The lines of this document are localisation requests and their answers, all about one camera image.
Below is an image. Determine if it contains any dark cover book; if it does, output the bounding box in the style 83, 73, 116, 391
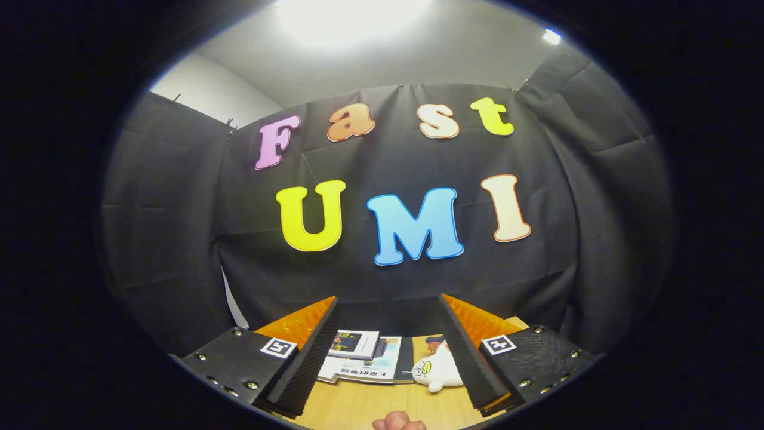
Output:
394, 336, 416, 383

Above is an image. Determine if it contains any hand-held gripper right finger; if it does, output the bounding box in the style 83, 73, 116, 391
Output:
438, 293, 600, 417

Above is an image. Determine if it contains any book with night photo cover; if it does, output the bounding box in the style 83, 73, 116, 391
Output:
328, 330, 380, 360

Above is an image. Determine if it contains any white plush duck toy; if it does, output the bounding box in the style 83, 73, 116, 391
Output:
411, 343, 464, 393

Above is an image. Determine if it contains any pale blue cover book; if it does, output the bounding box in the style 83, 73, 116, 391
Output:
318, 336, 402, 383

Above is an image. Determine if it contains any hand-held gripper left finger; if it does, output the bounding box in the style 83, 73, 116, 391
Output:
179, 296, 339, 419

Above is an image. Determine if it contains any large ceiling light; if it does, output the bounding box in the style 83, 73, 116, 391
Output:
275, 0, 433, 50

